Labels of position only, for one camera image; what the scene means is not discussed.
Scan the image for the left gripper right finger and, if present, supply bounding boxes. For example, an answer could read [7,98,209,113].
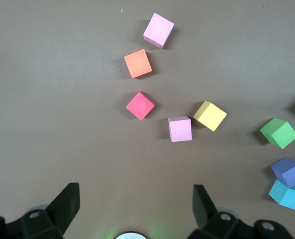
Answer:
[187,184,294,239]

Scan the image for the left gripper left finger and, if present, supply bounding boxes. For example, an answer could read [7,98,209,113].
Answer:
[0,182,81,239]

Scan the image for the teal foam cube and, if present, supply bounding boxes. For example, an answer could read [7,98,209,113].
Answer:
[268,179,295,211]

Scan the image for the yellow foam cube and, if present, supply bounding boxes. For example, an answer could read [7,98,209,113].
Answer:
[193,100,228,132]

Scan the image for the purple foam cube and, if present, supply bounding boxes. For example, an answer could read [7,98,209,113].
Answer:
[270,156,295,188]

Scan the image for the green foam cube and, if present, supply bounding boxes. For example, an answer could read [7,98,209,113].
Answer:
[259,117,295,150]

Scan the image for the pink foam cube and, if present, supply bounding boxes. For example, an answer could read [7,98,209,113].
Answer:
[143,12,175,50]
[168,116,193,143]

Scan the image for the red foam cube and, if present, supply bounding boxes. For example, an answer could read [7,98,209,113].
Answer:
[125,91,155,122]

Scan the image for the orange foam cube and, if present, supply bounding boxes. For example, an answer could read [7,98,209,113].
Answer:
[123,48,153,79]

